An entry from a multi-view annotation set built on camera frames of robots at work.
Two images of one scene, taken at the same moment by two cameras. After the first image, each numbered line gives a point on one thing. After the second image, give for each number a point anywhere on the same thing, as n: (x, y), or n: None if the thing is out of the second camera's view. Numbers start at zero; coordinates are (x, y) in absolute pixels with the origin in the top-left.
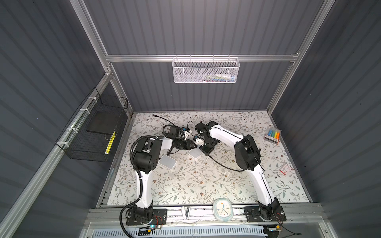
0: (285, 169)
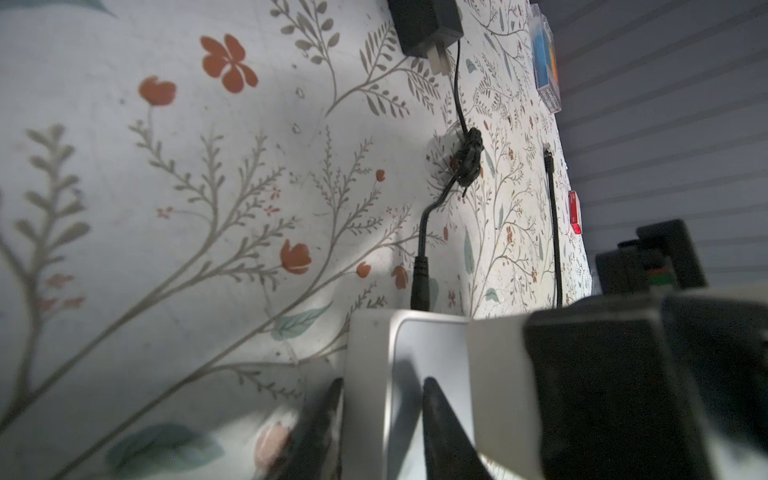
0: (576, 220)
